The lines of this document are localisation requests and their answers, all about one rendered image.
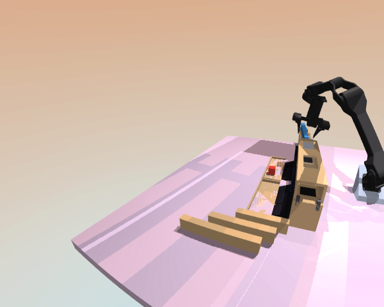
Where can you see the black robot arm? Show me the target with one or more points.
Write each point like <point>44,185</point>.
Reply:
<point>353,102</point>

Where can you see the red cube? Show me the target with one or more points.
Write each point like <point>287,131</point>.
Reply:
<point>271,170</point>

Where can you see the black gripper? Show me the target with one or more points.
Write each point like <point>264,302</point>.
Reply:
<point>298,118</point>

